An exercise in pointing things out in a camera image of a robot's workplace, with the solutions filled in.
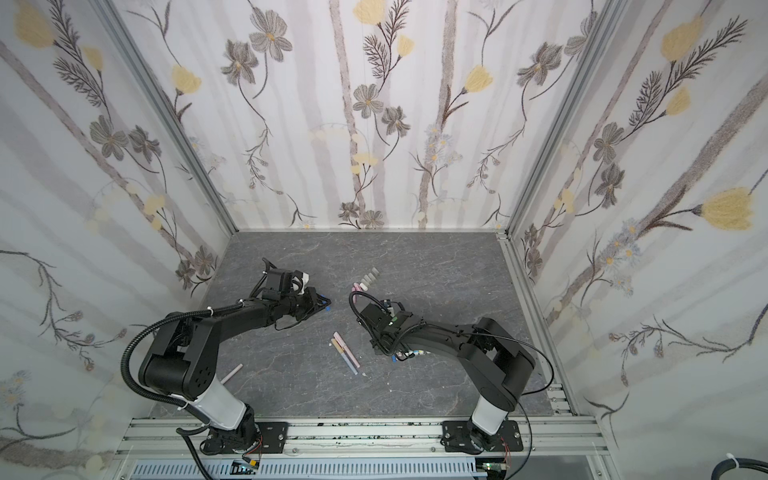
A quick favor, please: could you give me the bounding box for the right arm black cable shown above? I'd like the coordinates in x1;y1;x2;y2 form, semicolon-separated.
348;290;556;480

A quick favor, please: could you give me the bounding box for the light pink pen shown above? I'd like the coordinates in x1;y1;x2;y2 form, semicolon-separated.
333;332;361;370

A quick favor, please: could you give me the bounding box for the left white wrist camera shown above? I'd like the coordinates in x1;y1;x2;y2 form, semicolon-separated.
262;269;309;299

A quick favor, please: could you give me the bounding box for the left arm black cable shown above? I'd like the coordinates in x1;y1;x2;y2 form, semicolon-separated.
119;257;277;480

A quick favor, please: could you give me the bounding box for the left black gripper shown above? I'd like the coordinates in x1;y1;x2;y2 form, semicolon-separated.
280;287;332;319

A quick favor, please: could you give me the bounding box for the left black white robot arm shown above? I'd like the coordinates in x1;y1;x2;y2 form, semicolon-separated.
120;287;331;455

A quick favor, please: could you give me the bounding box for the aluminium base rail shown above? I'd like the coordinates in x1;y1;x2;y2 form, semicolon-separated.
106;416;620;479

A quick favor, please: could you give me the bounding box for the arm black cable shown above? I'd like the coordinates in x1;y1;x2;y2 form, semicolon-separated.
119;257;277;480
348;290;556;480

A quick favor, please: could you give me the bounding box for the black hose corner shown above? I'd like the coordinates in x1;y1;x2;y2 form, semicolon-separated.
710;453;768;480

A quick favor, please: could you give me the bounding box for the grey ventilated cable duct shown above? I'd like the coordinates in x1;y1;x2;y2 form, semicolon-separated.
128;458;488;480

